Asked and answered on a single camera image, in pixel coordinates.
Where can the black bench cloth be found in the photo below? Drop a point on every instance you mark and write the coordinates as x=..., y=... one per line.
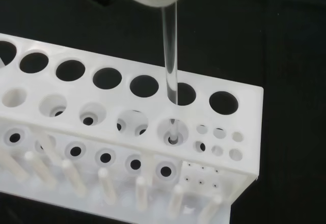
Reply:
x=254, y=30

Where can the white test tube rack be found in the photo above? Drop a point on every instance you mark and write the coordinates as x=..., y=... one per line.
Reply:
x=114, y=137

